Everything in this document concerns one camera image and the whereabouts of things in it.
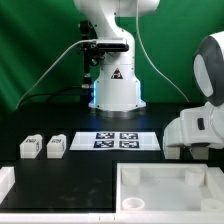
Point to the black camera on stand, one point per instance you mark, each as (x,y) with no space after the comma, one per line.
(111,45)

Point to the white left obstacle block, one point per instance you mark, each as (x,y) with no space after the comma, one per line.
(7,180)

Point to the paper sheet with markers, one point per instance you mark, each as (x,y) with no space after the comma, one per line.
(132,141)

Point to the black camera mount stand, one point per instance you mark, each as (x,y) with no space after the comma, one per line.
(87,32)

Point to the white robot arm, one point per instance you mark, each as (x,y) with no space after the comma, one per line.
(116,91)

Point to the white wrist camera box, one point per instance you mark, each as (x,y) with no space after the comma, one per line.
(197,127)

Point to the white square tabletop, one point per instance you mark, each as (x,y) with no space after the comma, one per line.
(147,187)

